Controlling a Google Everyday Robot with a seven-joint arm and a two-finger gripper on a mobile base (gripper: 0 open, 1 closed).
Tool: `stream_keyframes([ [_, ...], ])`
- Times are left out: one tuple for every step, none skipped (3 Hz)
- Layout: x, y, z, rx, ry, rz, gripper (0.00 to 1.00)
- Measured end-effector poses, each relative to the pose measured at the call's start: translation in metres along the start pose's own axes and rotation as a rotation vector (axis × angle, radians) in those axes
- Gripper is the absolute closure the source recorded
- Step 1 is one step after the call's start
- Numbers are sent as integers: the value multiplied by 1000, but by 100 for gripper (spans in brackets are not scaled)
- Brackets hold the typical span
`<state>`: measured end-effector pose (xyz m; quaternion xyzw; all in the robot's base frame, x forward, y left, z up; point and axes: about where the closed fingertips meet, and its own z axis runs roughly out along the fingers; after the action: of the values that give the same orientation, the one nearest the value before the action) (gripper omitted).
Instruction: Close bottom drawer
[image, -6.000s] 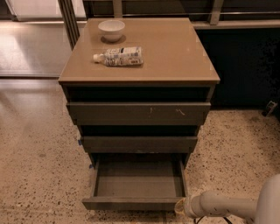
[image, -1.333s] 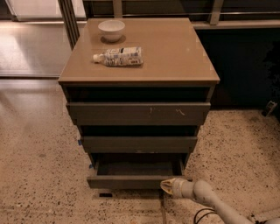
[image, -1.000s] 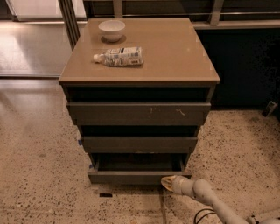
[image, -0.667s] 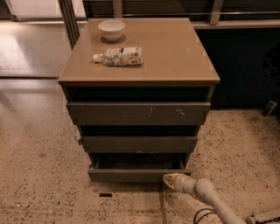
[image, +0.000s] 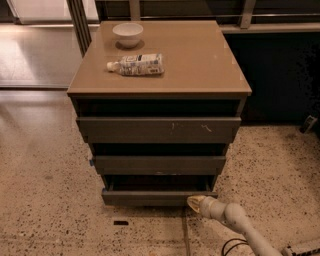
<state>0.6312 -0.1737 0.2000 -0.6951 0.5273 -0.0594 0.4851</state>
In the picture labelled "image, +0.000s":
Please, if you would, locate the small grey floor bracket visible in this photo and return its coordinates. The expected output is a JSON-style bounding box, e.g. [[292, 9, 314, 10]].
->
[[299, 115, 318, 133]]

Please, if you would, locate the grey drawer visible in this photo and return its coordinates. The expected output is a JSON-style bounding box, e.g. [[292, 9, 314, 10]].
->
[[76, 117, 241, 144], [93, 156, 226, 175], [101, 185, 218, 207]]

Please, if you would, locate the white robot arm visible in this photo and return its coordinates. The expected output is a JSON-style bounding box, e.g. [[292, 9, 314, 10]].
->
[[187, 195, 282, 256]]

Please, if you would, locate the black cable on floor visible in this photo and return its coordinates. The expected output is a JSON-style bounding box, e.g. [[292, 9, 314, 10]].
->
[[221, 237, 250, 256]]

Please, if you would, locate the lying plastic bottle white label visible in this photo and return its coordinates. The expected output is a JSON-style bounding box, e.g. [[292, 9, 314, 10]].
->
[[107, 53, 165, 76]]

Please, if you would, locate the grey top drawer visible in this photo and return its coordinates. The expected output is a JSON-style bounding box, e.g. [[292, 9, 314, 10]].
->
[[76, 117, 241, 144]]

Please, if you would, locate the grey middle drawer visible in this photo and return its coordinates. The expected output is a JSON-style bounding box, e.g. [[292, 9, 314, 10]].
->
[[93, 156, 226, 175]]

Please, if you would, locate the metal window railing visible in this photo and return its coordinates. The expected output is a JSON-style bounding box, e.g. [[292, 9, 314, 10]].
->
[[64, 0, 320, 52]]

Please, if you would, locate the grey power strip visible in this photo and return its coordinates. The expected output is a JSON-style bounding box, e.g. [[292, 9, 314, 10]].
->
[[282, 238, 320, 256]]

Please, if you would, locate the grey drawer cabinet tan top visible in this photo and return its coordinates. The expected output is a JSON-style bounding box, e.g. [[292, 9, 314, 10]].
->
[[68, 21, 251, 191]]

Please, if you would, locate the white ceramic bowl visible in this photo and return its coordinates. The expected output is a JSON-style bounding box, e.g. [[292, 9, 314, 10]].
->
[[112, 22, 144, 48]]

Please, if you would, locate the grey bottom drawer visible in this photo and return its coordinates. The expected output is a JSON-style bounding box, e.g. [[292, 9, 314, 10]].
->
[[101, 185, 218, 207]]

